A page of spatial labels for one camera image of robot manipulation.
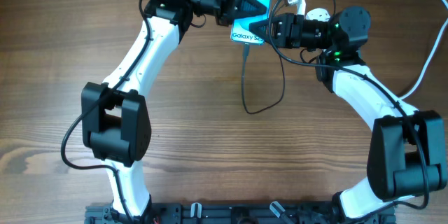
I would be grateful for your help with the Galaxy smartphone teal screen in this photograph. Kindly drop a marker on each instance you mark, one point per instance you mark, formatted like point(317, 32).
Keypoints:
point(240, 29)

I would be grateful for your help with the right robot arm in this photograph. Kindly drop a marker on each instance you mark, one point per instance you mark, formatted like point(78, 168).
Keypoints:
point(407, 156)

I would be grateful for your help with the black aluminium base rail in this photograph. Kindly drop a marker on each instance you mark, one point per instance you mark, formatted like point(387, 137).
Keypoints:
point(307, 212)

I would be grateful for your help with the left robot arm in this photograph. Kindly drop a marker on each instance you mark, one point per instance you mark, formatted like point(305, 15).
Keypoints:
point(115, 122)

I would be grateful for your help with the white power strip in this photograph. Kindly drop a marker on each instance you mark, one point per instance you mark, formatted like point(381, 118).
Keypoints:
point(319, 14)

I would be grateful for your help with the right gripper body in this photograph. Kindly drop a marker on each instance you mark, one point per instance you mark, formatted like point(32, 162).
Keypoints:
point(295, 32)

